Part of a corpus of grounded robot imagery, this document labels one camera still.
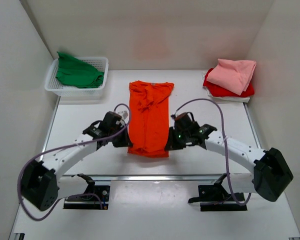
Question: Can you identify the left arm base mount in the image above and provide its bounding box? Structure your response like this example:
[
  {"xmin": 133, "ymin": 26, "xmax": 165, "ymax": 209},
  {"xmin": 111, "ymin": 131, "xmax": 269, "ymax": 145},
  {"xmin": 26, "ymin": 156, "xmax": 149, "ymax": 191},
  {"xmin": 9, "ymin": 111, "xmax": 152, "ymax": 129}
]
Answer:
[{"xmin": 57, "ymin": 173, "xmax": 111, "ymax": 210}]

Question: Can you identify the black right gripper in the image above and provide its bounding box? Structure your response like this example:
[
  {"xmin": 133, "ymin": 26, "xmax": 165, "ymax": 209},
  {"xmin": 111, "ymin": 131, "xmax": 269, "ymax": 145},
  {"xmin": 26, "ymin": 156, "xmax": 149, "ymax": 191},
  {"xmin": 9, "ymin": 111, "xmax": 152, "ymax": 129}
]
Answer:
[{"xmin": 164, "ymin": 126, "xmax": 190, "ymax": 152}]

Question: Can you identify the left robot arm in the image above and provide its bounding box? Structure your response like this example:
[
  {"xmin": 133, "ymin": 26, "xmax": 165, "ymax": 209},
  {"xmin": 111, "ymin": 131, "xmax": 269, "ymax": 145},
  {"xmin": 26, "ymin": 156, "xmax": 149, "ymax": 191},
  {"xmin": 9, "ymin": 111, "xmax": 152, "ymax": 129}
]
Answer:
[{"xmin": 20, "ymin": 110, "xmax": 132, "ymax": 212}]

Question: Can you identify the red folded t shirt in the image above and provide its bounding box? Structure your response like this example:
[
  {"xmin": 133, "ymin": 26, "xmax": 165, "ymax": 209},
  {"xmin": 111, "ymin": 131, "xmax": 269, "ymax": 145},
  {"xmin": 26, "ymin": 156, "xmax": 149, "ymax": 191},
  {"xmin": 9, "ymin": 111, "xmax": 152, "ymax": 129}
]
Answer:
[{"xmin": 203, "ymin": 68, "xmax": 255, "ymax": 98}]

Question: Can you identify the green t shirt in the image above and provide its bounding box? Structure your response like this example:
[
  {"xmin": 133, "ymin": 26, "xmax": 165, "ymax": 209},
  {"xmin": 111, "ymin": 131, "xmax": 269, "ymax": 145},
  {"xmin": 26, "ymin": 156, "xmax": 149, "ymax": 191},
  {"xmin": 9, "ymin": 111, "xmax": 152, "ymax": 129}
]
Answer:
[{"xmin": 56, "ymin": 52, "xmax": 105, "ymax": 89}]

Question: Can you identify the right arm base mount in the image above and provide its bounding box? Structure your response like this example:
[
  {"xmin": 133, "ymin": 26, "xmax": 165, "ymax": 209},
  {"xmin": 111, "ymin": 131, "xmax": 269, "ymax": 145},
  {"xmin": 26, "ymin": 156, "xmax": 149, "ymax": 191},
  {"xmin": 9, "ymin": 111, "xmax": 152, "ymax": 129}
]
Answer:
[{"xmin": 188, "ymin": 173, "xmax": 248, "ymax": 212}]

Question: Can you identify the white plastic basket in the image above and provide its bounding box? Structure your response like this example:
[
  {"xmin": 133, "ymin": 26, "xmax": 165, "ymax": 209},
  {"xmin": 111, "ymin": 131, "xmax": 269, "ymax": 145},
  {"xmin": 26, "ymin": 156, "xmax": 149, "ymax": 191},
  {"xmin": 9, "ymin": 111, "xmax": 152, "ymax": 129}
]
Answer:
[{"xmin": 44, "ymin": 52, "xmax": 109, "ymax": 98}]

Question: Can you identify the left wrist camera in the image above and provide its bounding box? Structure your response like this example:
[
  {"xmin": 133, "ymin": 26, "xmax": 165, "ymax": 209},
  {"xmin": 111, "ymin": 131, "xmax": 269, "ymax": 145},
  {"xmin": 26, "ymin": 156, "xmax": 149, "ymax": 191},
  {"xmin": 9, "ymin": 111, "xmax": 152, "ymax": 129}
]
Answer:
[{"xmin": 116, "ymin": 110, "xmax": 129, "ymax": 122}]

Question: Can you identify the orange t shirt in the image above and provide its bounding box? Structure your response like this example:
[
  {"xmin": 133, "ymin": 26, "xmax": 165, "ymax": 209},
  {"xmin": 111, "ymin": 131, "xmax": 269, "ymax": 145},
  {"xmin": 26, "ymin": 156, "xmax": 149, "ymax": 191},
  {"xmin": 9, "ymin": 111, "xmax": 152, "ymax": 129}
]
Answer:
[{"xmin": 127, "ymin": 80, "xmax": 175, "ymax": 158}]

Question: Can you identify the pink folded t shirt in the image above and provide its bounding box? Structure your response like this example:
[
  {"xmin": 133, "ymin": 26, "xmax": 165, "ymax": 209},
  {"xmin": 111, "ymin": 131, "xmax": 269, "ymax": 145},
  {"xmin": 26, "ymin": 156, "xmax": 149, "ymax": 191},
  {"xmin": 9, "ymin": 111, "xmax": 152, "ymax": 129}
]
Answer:
[{"xmin": 207, "ymin": 58, "xmax": 257, "ymax": 95}]

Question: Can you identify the white folded t shirt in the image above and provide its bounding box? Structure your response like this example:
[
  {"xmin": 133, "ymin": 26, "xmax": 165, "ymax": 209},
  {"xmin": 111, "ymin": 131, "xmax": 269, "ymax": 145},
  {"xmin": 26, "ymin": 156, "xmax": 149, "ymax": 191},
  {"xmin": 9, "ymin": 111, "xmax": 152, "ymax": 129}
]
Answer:
[{"xmin": 206, "ymin": 89, "xmax": 250, "ymax": 103}]

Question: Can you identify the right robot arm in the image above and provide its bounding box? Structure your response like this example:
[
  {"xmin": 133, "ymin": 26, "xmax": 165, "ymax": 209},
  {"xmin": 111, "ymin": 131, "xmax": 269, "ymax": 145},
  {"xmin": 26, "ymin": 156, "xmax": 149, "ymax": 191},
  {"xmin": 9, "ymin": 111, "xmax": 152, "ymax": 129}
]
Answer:
[{"xmin": 164, "ymin": 112, "xmax": 294, "ymax": 202}]

